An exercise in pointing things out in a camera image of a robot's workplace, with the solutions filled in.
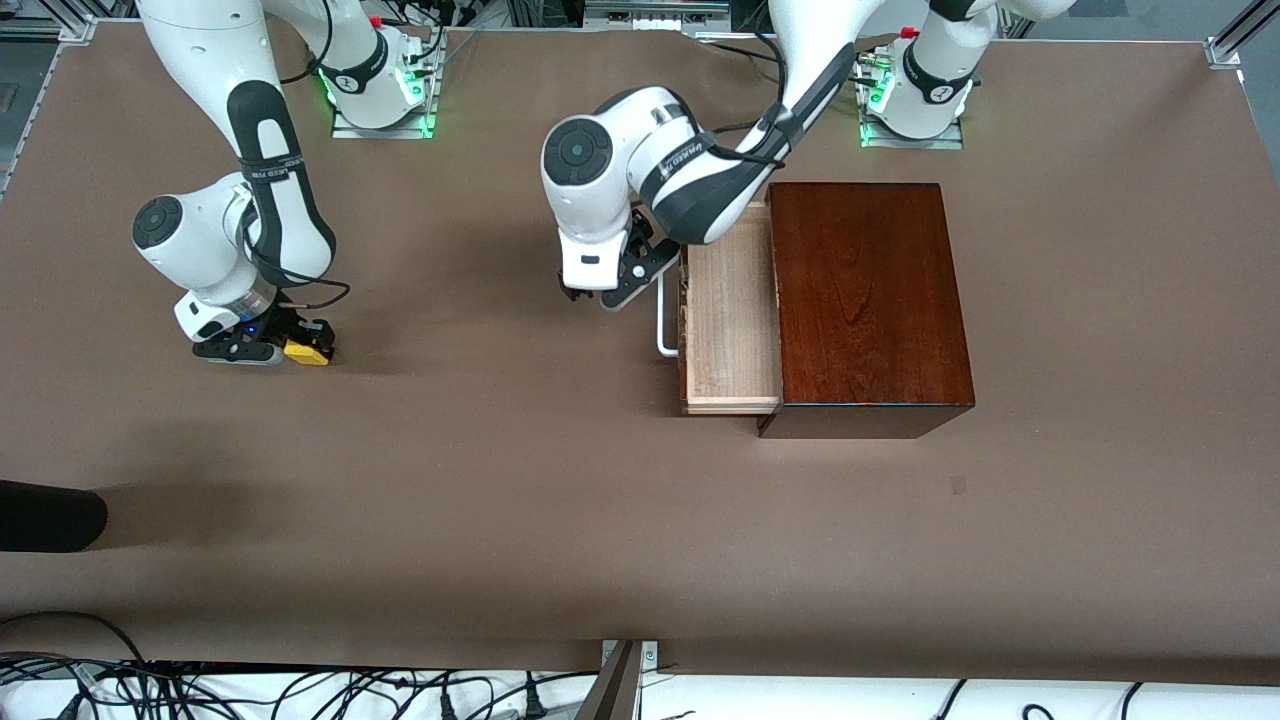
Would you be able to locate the yellow block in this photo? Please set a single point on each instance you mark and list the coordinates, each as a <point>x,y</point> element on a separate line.
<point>305,352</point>

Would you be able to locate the light wood drawer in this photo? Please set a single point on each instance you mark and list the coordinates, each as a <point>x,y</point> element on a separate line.
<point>730,330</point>

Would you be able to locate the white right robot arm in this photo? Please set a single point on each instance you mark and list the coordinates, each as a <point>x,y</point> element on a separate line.
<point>200,40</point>

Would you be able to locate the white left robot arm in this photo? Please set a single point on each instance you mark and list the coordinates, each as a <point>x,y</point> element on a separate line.
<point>640,120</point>

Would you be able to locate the large paper table cover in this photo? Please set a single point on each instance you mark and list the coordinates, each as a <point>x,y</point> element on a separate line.
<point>500,450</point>

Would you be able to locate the dark wooden cabinet box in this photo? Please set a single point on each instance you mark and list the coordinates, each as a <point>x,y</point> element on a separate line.
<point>870,300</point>

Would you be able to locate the black round-ended cylinder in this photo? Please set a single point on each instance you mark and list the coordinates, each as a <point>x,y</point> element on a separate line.
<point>50,515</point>

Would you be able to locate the dark metal beam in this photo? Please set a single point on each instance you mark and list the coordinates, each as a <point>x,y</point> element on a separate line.
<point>610,695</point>

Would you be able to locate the aluminium corner profile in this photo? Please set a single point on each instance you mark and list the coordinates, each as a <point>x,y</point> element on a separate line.
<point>1225,50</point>

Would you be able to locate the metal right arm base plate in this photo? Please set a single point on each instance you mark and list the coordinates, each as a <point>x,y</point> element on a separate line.
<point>345,130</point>

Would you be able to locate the aluminium side frame profile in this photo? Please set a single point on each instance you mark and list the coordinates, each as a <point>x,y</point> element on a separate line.
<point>30,110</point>

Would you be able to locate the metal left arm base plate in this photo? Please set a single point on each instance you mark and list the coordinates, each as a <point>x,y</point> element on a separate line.
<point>950,143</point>

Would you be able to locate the silver corner bracket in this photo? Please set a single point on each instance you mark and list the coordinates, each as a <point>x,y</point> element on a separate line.
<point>648,655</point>

